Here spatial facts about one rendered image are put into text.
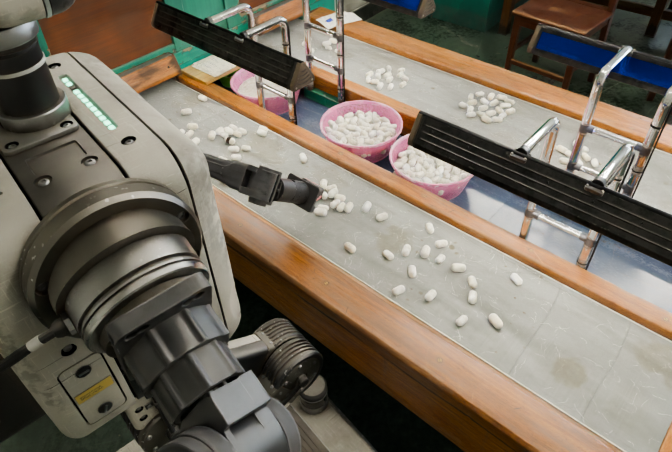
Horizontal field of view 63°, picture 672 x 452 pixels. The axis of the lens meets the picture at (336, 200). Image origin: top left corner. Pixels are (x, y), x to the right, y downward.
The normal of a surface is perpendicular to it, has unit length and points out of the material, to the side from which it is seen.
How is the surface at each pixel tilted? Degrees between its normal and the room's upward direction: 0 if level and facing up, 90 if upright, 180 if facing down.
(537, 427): 0
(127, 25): 90
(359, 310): 0
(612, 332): 0
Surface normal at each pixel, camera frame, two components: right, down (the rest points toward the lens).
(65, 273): -0.54, -0.25
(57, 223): -0.35, -0.48
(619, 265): -0.03, -0.74
